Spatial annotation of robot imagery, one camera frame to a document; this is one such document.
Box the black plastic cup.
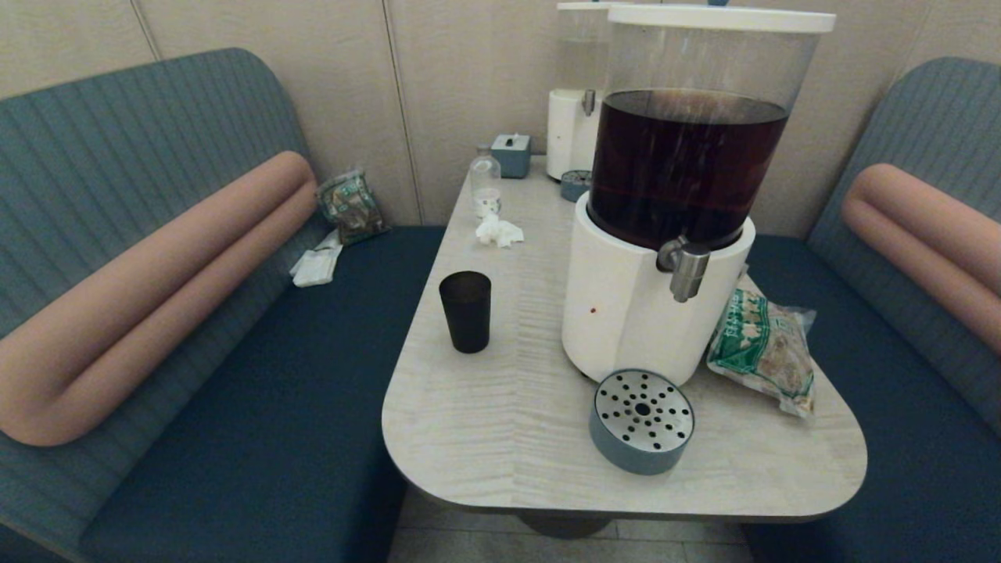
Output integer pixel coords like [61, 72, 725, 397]
[439, 271, 493, 354]

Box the crumpled white tissue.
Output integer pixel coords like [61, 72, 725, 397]
[475, 213, 526, 249]

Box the clear plastic bottle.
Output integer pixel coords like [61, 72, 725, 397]
[470, 145, 503, 220]

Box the round perforated drip tray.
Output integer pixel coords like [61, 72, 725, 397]
[560, 169, 594, 203]
[589, 369, 696, 476]

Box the blue-grey tissue box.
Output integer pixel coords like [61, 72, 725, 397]
[490, 133, 533, 179]

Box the dark tea beverage dispenser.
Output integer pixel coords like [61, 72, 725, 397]
[561, 4, 836, 387]

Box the clear water beverage dispenser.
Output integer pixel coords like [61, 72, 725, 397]
[546, 2, 619, 182]

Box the clear snack bag dark print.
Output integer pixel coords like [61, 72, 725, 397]
[315, 168, 389, 246]

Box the white napkin packet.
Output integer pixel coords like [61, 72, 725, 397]
[289, 229, 344, 289]

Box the green printed snack bag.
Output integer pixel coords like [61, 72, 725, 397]
[706, 274, 817, 419]

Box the teal upholstered booth bench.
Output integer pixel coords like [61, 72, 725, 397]
[739, 56, 1001, 563]
[0, 47, 447, 563]

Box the pink cylindrical back bolster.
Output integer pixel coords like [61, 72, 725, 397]
[841, 163, 1001, 353]
[0, 151, 319, 447]

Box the dark table pedestal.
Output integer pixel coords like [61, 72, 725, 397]
[516, 512, 619, 540]

